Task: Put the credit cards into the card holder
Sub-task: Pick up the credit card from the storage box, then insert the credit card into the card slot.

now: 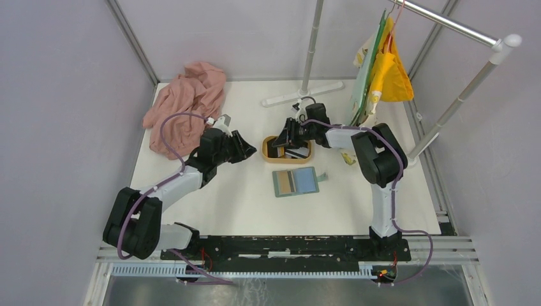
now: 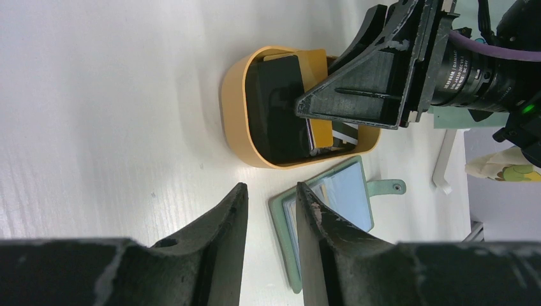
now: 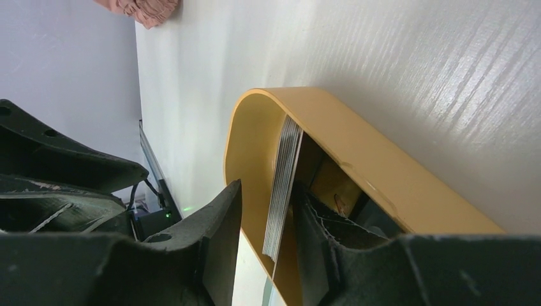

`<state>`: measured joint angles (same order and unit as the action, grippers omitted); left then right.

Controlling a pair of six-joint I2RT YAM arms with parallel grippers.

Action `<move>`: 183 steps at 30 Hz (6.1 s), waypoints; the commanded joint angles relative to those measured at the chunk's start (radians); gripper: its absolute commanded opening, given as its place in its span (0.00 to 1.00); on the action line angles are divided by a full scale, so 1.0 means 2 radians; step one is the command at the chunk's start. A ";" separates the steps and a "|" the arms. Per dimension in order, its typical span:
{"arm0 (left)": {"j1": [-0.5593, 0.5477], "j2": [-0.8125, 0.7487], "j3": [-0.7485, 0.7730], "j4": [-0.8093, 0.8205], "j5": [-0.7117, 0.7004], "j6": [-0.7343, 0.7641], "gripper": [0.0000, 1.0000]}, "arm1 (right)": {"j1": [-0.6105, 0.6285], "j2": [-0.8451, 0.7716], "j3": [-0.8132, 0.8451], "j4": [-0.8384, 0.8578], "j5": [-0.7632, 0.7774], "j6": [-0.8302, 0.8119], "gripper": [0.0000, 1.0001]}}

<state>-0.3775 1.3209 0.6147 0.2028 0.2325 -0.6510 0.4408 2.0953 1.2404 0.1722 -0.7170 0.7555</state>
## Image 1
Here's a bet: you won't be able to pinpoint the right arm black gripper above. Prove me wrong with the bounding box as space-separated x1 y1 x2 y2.
272 117 316 150

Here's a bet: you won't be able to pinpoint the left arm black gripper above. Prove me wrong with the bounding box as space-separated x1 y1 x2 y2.
214 130 257 166

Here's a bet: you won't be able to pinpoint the yellow oval card tray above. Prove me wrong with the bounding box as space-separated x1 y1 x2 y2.
262 136 313 164

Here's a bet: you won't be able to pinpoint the yellow credit card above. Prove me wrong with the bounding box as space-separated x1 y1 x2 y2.
276 170 296 195

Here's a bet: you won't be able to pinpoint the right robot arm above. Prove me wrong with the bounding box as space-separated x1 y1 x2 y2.
272 103 408 260

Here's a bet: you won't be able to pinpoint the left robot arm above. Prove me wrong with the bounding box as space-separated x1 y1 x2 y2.
102 127 256 260

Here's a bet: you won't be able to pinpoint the white striped card in tray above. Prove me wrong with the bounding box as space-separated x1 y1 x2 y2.
284 147 311 159

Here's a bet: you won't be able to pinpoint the pink crumpled cloth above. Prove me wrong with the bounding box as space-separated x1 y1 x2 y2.
142 61 226 160

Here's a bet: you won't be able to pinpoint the cartoon print hanging garment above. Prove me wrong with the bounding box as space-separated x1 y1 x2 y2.
340 8 396 166

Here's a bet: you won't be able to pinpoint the yellow hanging garment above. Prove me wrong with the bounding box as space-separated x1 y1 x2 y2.
368 17 414 104

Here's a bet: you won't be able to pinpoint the pink clothes hanger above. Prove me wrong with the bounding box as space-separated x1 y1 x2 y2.
380 0 406 54

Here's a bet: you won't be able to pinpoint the white clothes rack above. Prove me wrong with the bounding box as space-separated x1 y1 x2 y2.
261 0 522 168

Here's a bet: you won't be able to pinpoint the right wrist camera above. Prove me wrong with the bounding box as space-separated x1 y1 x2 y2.
293 99 308 123

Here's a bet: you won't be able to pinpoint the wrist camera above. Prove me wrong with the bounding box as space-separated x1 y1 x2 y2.
206 114 232 136
293 99 308 123

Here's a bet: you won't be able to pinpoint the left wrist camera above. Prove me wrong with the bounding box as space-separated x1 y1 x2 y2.
206 114 232 136

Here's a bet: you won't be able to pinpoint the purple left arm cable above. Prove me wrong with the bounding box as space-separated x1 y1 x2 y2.
116 111 235 286

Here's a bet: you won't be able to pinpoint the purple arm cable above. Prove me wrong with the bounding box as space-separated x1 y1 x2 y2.
295 96 434 287
116 111 235 286

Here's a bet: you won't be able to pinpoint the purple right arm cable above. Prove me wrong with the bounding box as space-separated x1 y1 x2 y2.
295 96 434 287

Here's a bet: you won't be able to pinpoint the white cable duct strip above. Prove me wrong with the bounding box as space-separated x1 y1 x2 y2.
110 263 375 280

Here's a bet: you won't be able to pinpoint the aluminium frame rails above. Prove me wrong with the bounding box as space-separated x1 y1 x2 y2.
82 234 493 306

